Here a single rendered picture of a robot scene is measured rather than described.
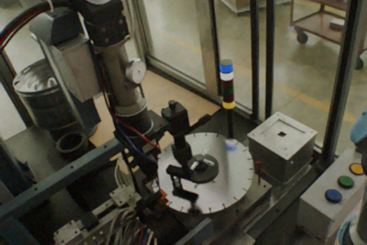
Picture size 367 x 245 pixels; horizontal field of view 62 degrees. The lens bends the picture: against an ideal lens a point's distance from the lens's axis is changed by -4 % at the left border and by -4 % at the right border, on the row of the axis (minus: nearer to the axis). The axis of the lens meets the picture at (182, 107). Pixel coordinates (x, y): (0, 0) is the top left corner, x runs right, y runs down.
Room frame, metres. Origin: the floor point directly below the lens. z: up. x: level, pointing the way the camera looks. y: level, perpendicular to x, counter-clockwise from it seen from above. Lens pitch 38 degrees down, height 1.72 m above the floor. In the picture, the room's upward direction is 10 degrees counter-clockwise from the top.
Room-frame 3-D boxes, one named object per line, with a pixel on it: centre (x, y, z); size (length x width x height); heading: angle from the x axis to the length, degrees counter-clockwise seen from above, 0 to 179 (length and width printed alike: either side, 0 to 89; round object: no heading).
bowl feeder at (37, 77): (1.22, 0.54, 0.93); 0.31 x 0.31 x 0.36
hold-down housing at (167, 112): (0.61, 0.02, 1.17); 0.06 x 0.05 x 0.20; 114
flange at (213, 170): (0.67, -0.02, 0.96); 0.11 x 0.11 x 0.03
